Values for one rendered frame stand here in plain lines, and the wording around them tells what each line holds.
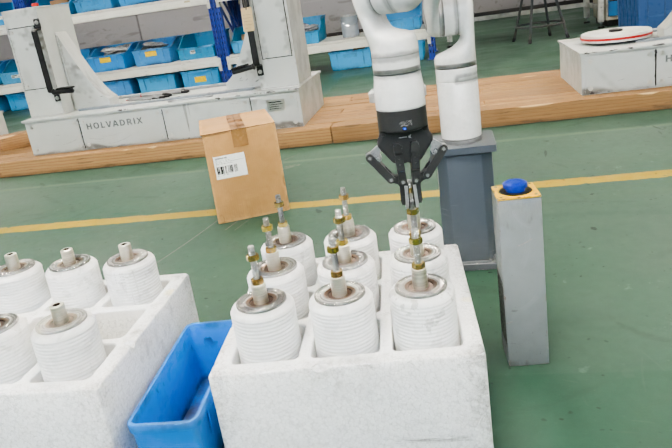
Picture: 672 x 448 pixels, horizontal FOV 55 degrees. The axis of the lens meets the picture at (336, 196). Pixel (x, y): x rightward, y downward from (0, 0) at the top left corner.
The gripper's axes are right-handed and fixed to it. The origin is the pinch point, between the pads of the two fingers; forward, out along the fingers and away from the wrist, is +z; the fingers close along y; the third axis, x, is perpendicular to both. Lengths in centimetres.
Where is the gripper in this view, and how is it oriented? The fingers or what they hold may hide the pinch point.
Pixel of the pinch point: (410, 194)
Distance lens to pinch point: 102.2
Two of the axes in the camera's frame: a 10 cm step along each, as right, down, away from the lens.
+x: 0.2, -3.1, 9.5
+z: 1.4, 9.4, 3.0
